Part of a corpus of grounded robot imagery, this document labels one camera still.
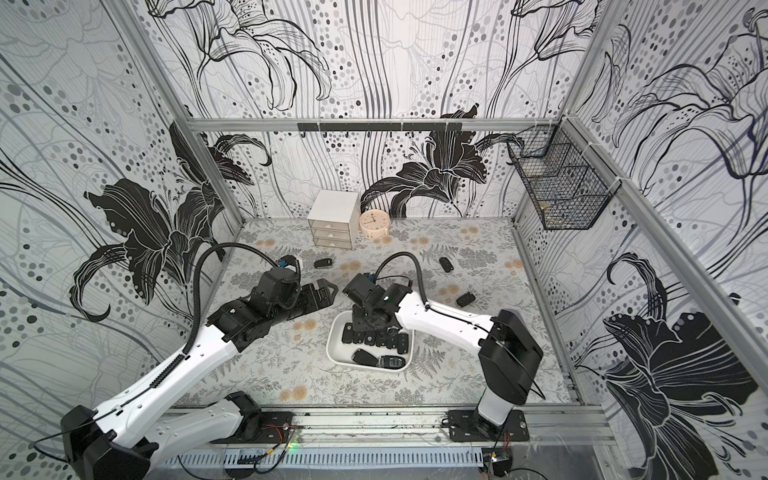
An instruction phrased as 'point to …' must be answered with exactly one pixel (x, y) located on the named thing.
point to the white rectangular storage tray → (385, 348)
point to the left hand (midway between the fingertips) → (328, 299)
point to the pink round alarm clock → (374, 222)
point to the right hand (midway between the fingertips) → (364, 318)
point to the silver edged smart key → (391, 362)
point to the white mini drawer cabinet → (334, 219)
